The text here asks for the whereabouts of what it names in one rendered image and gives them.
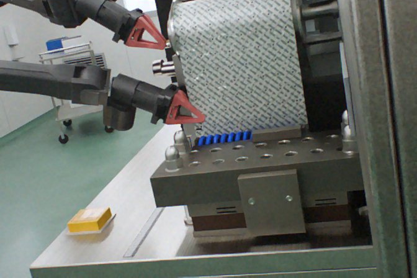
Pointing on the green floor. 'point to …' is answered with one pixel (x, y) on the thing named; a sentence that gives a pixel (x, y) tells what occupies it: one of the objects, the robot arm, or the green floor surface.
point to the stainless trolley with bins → (71, 112)
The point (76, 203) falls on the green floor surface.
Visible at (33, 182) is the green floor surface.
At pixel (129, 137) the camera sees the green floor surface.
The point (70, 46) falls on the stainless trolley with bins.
